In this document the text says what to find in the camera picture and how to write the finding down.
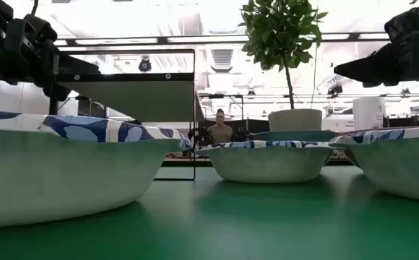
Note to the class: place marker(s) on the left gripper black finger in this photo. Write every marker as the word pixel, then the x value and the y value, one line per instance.
pixel 72 68

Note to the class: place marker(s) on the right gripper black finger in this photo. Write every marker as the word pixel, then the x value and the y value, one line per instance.
pixel 375 65

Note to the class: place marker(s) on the blue floral paper bowl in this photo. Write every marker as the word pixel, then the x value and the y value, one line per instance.
pixel 267 166
pixel 404 166
pixel 50 173

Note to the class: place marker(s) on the teal plastic bowl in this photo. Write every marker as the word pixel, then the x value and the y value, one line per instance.
pixel 292 135

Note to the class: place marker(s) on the black background robot arm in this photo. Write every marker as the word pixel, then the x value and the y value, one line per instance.
pixel 200 136

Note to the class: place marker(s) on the black ceiling spotlight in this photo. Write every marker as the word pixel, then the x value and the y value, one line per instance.
pixel 334 89
pixel 144 65

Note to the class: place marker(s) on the black partition panel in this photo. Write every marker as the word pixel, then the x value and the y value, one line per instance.
pixel 253 125
pixel 411 122

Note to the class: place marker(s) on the white plant pot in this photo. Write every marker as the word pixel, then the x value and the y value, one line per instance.
pixel 294 121

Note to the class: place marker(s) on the green leafy potted tree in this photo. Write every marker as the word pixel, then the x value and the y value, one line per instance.
pixel 278 32

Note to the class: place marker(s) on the person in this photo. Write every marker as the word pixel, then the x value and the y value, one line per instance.
pixel 221 133

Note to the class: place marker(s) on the green table mat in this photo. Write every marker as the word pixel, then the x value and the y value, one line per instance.
pixel 231 224

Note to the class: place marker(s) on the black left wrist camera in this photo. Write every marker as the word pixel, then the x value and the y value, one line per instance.
pixel 39 29

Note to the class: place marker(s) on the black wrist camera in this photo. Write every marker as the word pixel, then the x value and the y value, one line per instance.
pixel 39 29
pixel 406 21

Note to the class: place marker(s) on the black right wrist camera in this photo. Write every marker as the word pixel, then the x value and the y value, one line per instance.
pixel 406 21

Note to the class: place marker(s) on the black metal table frame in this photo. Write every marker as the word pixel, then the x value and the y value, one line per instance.
pixel 180 163

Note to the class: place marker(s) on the black background rig frame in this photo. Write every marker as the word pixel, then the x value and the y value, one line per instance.
pixel 216 96

